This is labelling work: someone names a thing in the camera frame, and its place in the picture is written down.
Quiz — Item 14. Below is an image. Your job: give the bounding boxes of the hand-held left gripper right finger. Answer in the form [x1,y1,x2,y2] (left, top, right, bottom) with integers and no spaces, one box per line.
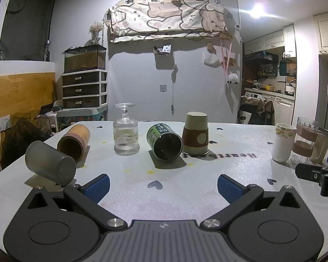
[201,174,311,230]

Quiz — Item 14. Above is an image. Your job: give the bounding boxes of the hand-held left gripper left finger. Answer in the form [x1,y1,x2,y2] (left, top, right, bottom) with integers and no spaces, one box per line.
[15,174,127,230]

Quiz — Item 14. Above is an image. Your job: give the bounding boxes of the bamboo cup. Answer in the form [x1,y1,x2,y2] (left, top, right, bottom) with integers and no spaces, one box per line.
[57,124,91,162]

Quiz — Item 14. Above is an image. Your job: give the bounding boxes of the frosted grey cup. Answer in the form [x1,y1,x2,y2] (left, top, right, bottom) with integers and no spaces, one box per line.
[25,140,77,188]

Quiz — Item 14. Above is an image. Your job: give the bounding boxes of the paper cup with brown sleeve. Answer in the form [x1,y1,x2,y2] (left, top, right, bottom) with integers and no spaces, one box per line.
[182,112,210,156]

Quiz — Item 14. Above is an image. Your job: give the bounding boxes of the green metal cup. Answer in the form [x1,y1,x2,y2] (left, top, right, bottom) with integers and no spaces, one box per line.
[147,123,184,162]

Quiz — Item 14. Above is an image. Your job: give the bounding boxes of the clear mug with brown band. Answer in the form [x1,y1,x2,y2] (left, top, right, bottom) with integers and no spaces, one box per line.
[290,117,321,164]

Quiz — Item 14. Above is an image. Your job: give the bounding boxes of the white printed mug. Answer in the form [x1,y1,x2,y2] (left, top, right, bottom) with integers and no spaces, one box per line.
[271,123,298,162]

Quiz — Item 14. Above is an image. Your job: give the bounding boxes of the clear ribbed glass goblet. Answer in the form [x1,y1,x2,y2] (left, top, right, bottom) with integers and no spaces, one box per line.
[113,103,140,156]

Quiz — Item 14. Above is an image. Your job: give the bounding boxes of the chair with draped clothes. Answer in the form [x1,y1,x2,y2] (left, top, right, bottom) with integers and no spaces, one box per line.
[238,95,275,125]

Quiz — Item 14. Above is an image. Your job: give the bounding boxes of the black mesh bag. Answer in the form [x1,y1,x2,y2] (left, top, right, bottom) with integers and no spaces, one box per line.
[2,117,54,170]

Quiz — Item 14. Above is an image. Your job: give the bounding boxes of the white washing machine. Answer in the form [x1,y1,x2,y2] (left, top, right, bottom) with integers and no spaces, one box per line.
[244,91,264,100]

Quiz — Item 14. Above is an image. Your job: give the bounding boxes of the white plastic drawer unit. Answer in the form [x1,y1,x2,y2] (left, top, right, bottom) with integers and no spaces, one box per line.
[61,69,109,109]

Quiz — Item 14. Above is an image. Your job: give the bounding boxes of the white plush toy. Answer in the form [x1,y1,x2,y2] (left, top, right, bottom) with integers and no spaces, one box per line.
[225,72,239,86]

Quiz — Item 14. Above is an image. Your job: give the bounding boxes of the glass fish tank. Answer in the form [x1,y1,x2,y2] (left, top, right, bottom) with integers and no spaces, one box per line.
[63,44,107,74]

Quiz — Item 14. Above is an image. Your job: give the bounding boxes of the white plastic bag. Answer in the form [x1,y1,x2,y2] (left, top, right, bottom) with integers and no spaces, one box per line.
[203,50,222,68]

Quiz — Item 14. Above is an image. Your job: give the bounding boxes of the vase with dried flowers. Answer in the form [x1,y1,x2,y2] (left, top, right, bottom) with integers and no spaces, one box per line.
[89,22,104,45]

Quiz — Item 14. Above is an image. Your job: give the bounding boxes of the ceiling light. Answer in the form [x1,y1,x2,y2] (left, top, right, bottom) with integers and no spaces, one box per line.
[250,3,267,19]

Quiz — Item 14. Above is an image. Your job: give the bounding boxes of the dark window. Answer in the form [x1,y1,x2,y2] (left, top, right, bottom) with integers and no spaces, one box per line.
[0,0,57,61]

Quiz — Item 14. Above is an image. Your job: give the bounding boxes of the printed cartoon cloth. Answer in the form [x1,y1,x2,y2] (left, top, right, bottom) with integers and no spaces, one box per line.
[105,0,228,43]

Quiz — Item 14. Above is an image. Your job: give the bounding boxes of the white wall socket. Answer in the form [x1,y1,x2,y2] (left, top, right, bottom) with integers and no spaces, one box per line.
[0,114,12,136]

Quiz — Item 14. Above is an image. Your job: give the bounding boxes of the white kitchen wall cabinets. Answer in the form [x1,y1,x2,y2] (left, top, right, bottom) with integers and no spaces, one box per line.
[243,23,297,58]

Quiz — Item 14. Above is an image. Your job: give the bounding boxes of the wall hook bracket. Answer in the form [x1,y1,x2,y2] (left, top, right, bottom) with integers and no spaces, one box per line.
[153,44,172,56]

